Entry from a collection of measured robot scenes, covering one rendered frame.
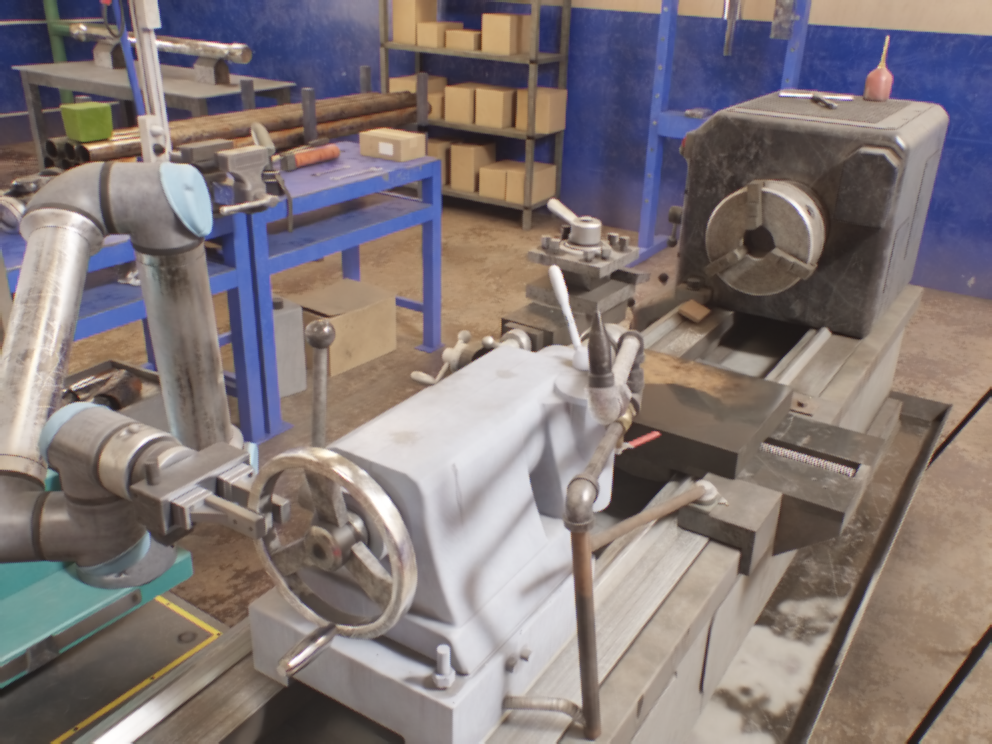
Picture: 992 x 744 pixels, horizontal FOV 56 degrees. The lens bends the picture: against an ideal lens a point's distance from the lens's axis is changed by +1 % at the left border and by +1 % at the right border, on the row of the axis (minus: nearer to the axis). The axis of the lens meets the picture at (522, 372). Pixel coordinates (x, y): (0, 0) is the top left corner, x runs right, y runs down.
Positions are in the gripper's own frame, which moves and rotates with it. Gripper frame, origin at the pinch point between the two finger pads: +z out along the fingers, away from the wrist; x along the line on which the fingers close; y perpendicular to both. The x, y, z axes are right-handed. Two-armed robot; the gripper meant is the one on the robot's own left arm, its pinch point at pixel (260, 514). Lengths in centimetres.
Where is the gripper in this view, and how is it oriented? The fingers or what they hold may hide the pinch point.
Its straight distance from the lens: 109.5
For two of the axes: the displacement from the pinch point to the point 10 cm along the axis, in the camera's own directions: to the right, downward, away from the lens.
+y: 0.4, -9.1, -4.2
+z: 8.5, 2.5, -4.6
